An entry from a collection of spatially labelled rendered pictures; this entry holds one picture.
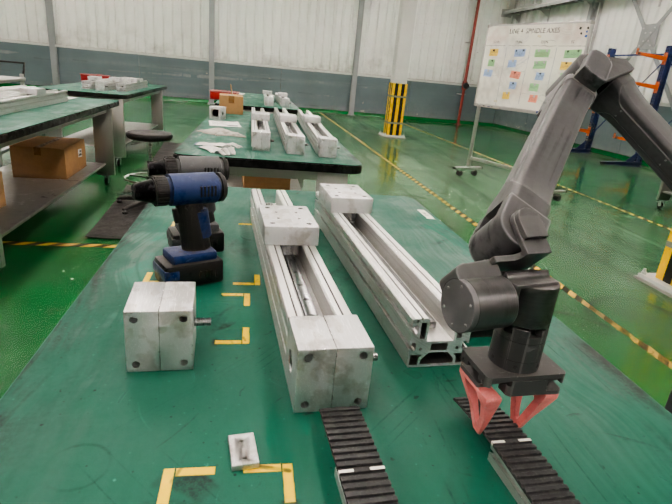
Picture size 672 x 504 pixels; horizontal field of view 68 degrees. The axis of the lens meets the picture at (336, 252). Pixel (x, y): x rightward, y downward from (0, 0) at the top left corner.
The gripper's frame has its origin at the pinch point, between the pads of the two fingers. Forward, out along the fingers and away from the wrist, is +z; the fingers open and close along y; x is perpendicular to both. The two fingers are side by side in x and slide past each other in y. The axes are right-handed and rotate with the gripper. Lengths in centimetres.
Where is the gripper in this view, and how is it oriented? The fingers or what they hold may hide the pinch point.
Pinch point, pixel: (497, 423)
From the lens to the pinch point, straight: 67.9
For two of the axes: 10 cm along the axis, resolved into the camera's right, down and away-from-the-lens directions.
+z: -0.9, 9.4, 3.4
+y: -9.7, -0.1, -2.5
